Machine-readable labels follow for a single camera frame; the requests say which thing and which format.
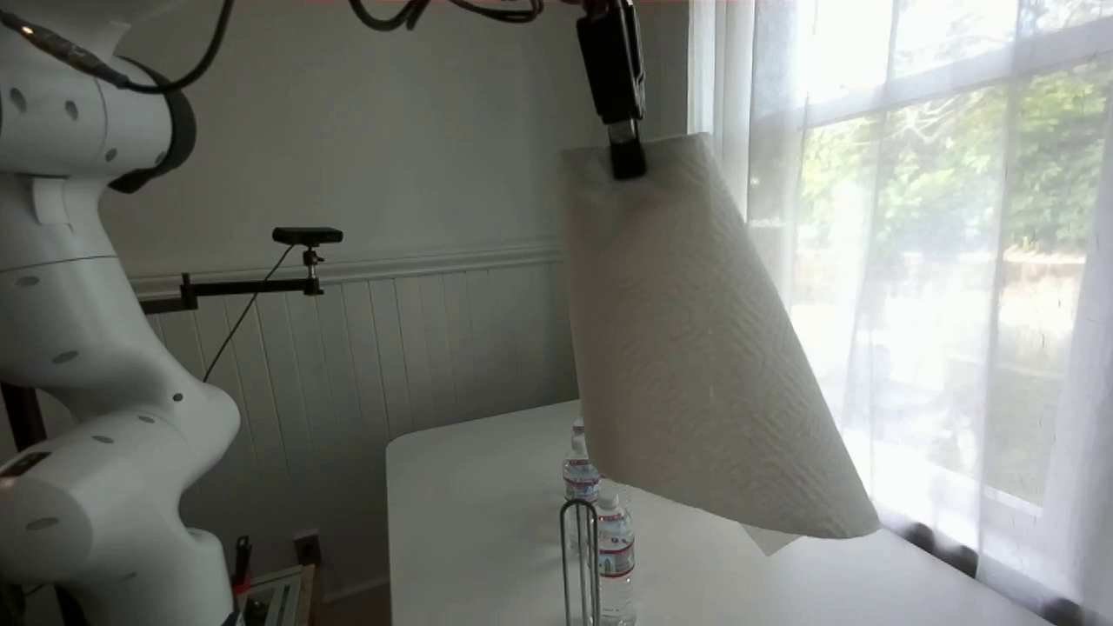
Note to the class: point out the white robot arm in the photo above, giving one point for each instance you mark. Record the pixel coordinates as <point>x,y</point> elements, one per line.
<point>81,349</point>

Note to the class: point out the clear plastic water bottle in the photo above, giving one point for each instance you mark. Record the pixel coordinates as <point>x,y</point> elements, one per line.
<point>577,470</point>
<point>618,567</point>

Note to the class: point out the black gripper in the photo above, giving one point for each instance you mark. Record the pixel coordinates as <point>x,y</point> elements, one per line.
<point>609,64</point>

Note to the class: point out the white kitchen paper roll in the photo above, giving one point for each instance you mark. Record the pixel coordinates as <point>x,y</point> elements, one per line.
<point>697,370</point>

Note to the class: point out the framed picture on floor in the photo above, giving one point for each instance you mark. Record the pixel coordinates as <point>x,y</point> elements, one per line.
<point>280,596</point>

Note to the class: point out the window with white frame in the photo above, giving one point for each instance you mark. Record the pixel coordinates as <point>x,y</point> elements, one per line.
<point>926,175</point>

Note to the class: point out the sheer white curtain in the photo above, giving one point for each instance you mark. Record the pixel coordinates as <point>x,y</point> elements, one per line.
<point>1044,349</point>

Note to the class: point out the black camera on boom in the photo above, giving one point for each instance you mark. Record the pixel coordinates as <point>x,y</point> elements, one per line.
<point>306,233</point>

